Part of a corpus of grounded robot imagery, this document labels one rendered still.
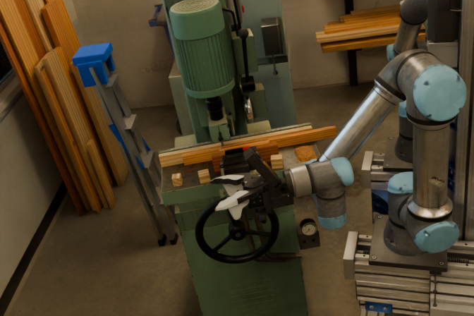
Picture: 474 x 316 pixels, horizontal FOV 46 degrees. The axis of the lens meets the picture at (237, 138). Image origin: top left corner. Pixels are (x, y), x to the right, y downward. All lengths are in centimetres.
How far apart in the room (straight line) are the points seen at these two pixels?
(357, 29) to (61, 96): 202
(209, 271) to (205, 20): 100
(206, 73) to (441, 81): 86
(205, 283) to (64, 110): 149
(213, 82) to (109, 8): 268
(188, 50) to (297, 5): 255
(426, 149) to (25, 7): 265
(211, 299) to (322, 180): 113
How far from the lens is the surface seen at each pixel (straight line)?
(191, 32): 185
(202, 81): 191
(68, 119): 338
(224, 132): 204
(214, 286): 233
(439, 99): 134
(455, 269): 183
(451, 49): 172
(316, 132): 215
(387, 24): 402
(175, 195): 204
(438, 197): 152
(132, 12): 448
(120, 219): 354
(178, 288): 297
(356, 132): 150
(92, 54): 274
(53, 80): 329
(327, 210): 144
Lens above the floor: 203
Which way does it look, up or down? 30 degrees down
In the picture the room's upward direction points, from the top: 11 degrees counter-clockwise
